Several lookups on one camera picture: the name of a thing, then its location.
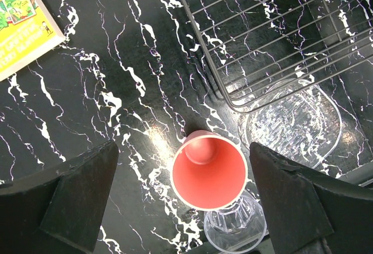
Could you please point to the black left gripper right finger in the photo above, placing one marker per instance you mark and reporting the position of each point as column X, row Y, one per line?
column 307, row 211

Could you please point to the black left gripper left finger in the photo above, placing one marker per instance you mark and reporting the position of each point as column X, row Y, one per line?
column 59, row 209

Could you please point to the clear glass bowl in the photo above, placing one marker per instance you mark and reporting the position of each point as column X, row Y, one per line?
column 295, row 118

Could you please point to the pink plastic cup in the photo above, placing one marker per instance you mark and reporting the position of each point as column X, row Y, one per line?
column 208, row 172

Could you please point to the clear drinking glass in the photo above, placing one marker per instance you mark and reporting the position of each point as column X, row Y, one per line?
column 237, row 228

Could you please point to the orange green paperback book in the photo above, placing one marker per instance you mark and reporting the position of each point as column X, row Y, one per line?
column 28, row 31

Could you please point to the wire dish rack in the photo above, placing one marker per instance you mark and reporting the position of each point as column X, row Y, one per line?
column 263, row 51

